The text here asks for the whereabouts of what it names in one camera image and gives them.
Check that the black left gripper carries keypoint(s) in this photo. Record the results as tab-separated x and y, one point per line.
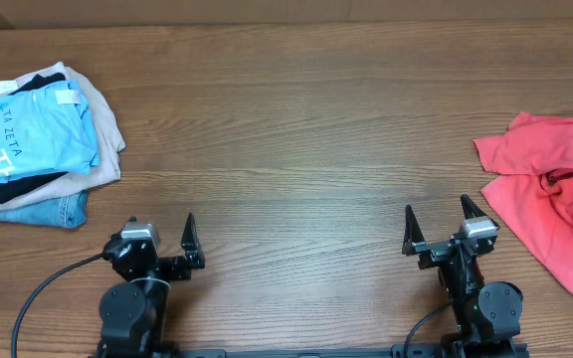
177	269

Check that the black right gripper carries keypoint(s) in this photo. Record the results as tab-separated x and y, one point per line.
435	252

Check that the light blue printed t-shirt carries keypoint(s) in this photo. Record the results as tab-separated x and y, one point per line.
47	130

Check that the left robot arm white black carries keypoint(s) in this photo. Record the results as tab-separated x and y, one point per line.
133	312

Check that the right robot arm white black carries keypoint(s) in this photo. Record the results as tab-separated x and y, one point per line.
487	314

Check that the red printed t-shirt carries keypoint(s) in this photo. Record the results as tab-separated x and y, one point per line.
533	188

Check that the folded light blue denim garment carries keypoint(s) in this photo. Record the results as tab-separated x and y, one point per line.
67	212

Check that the folded beige shirt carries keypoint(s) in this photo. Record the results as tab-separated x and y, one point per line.
109	140

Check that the folded black shirt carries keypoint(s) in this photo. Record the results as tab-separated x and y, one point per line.
19	187

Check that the cardboard back panel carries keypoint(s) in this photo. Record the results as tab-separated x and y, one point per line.
54	14

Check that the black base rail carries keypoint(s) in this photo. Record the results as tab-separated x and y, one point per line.
311	353

